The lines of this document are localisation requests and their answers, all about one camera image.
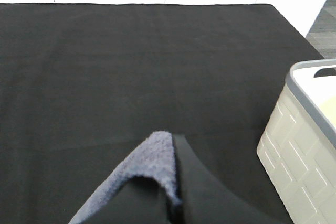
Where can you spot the black table cloth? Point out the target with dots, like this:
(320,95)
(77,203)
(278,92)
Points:
(83,84)

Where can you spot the grey-blue microfibre towel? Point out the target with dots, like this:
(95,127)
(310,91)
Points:
(154,158)

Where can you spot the cream plastic storage basket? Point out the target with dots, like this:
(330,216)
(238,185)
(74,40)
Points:
(297,147)

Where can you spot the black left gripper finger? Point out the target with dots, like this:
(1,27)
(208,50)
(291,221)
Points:
(204,198)

